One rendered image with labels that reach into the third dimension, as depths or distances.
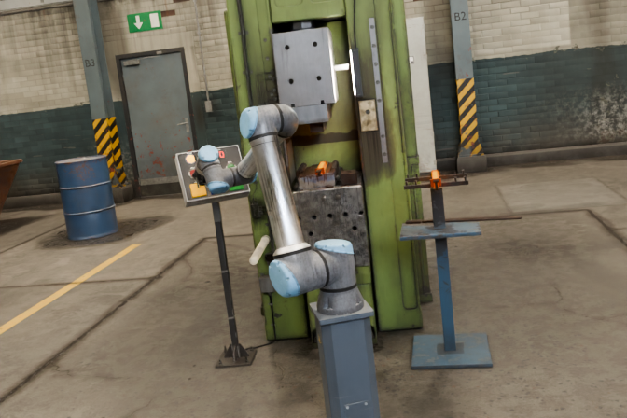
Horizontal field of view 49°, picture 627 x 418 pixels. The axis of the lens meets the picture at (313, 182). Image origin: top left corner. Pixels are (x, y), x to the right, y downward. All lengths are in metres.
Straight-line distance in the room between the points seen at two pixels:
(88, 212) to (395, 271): 4.77
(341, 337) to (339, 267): 0.28
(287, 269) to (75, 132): 8.65
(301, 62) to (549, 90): 6.41
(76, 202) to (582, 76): 6.59
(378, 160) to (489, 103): 5.92
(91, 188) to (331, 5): 4.80
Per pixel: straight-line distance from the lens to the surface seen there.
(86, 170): 7.99
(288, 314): 4.10
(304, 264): 2.57
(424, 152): 9.06
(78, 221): 8.09
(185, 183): 3.60
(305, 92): 3.69
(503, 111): 9.69
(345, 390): 2.80
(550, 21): 9.76
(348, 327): 2.71
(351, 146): 4.18
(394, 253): 3.96
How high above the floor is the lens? 1.53
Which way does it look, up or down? 9 degrees down
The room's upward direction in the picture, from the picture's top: 7 degrees counter-clockwise
